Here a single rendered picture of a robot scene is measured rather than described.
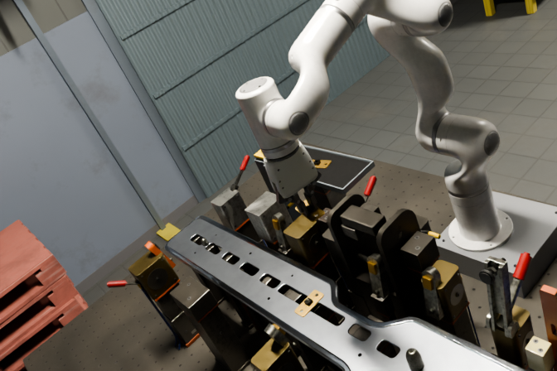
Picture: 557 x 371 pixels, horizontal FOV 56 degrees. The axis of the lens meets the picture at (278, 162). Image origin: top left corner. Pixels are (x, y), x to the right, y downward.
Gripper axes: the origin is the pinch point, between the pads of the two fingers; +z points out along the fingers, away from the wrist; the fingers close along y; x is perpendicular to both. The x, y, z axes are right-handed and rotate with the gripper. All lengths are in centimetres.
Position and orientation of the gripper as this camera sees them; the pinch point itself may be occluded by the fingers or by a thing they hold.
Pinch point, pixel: (306, 203)
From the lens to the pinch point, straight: 121.0
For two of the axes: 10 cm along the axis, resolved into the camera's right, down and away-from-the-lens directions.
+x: 4.7, 3.0, -8.3
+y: -8.0, 5.3, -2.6
